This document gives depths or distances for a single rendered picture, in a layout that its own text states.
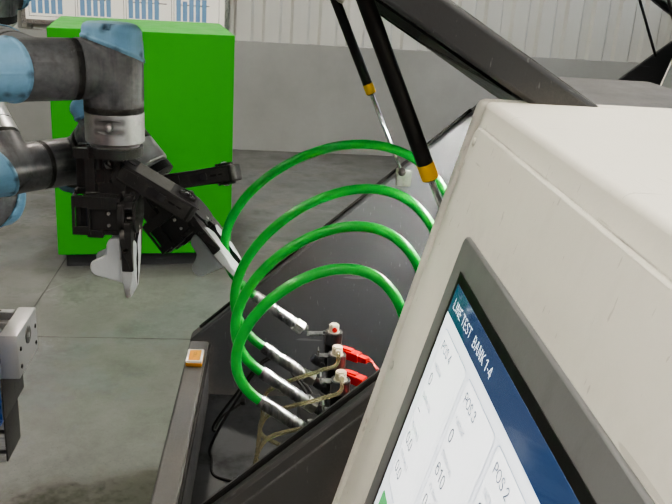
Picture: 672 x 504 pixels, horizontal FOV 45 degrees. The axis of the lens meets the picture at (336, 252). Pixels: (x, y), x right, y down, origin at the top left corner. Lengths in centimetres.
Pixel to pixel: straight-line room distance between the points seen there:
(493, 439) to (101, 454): 258
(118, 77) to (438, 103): 697
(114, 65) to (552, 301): 67
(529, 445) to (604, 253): 13
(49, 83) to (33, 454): 222
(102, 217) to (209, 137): 350
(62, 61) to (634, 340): 77
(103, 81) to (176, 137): 353
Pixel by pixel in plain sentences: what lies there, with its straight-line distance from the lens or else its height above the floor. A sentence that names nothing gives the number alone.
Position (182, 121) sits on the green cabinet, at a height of 84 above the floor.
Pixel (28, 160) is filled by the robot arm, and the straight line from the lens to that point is 130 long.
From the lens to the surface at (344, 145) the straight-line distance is 121.
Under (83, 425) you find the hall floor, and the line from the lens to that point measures 326.
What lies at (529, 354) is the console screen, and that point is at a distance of 56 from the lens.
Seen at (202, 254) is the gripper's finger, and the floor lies 125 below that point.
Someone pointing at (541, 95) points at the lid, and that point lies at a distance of 86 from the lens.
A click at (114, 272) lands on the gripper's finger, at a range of 114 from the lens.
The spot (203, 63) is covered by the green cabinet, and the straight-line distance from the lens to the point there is 452.
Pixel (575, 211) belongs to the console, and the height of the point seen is 152.
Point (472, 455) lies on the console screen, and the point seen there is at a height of 134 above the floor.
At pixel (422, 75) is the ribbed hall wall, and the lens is 788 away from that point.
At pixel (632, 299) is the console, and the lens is 47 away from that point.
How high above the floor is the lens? 166
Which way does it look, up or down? 19 degrees down
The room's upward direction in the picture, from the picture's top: 4 degrees clockwise
